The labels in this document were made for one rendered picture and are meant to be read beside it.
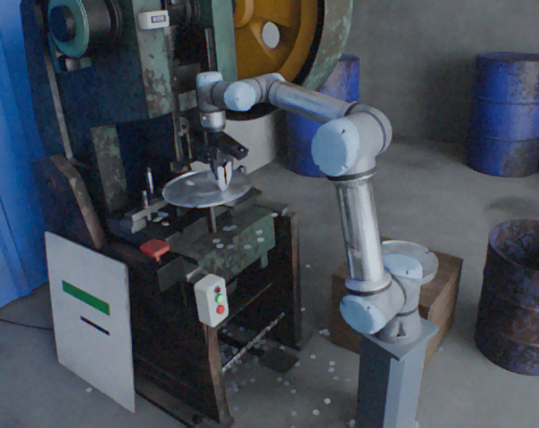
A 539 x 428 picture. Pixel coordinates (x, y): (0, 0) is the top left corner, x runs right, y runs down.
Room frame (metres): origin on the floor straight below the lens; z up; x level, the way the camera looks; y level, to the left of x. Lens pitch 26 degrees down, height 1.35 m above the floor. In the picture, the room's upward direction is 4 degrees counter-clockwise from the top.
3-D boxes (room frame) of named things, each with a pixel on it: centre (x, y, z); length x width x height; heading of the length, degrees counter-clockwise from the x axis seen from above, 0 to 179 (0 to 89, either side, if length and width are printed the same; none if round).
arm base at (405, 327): (1.04, -0.35, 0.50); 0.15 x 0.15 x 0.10
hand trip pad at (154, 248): (1.07, 0.31, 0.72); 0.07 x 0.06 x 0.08; 53
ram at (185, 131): (1.44, 0.26, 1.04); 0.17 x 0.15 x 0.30; 53
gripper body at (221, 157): (1.36, 0.16, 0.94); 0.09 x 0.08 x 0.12; 53
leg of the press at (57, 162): (1.34, 0.57, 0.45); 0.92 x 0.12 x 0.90; 53
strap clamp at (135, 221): (1.33, 0.40, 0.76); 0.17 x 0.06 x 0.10; 143
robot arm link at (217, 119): (1.36, 0.15, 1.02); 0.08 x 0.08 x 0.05
